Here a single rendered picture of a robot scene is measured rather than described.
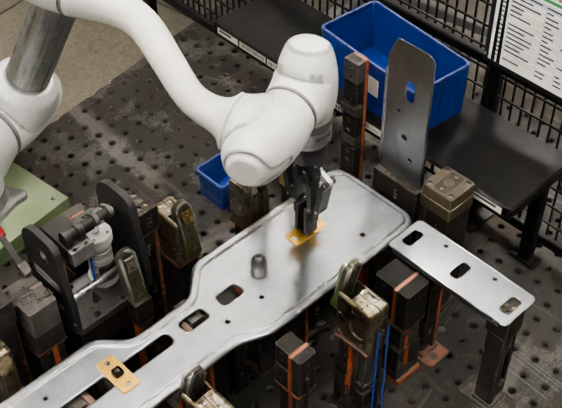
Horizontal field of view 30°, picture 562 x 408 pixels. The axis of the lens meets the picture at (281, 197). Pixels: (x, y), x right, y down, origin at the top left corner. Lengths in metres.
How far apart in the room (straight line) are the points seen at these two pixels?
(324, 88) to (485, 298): 0.53
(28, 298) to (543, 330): 1.11
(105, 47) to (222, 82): 1.42
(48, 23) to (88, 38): 2.09
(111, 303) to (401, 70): 0.71
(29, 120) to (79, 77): 1.67
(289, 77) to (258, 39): 0.78
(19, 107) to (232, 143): 0.91
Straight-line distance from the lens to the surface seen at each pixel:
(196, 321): 1.97
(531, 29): 2.18
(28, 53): 2.35
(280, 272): 2.02
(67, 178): 2.69
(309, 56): 1.73
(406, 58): 2.02
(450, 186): 2.12
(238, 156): 1.63
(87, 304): 2.05
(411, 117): 2.09
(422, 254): 2.06
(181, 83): 1.75
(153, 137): 2.77
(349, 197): 2.16
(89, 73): 4.16
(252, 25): 2.57
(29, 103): 2.45
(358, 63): 2.17
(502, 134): 2.30
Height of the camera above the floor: 2.52
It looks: 45 degrees down
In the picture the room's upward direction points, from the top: 1 degrees counter-clockwise
